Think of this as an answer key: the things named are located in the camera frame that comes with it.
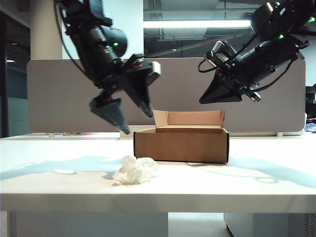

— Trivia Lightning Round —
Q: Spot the long ceiling light strip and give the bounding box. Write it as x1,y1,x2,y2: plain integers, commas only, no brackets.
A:
143,20,252,29

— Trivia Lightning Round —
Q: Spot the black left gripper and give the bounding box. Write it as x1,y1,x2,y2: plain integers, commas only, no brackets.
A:
89,52,155,135

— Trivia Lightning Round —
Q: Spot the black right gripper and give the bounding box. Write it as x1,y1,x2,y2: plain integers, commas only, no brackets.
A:
198,52,262,105

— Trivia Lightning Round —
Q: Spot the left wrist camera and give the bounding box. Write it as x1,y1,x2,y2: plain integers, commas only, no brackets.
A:
147,61,163,86

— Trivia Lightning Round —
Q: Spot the black monitor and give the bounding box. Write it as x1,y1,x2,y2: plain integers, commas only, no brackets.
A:
305,85,316,105

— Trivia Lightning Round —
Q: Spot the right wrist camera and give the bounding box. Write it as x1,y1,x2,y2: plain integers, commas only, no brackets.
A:
205,40,237,69

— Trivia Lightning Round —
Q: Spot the grey fabric desk partition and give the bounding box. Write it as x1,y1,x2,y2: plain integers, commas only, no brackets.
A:
26,58,307,136

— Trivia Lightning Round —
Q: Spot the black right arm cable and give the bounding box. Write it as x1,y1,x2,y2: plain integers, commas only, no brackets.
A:
256,55,298,92

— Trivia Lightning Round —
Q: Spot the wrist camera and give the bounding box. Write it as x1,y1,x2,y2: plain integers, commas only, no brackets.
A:
205,40,237,69
147,61,163,86

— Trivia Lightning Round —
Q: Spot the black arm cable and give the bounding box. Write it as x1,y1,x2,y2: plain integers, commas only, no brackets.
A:
256,55,298,92
53,4,88,78

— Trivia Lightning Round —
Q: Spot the black right camera cable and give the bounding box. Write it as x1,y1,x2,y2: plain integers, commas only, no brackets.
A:
197,57,219,74

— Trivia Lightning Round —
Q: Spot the white desk side panel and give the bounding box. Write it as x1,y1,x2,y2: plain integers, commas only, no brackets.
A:
7,211,169,237

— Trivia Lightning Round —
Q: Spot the brown cardboard box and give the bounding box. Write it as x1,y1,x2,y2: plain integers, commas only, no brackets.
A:
133,110,230,164

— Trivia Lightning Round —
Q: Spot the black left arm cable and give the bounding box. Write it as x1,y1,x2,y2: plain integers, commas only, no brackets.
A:
53,4,88,78

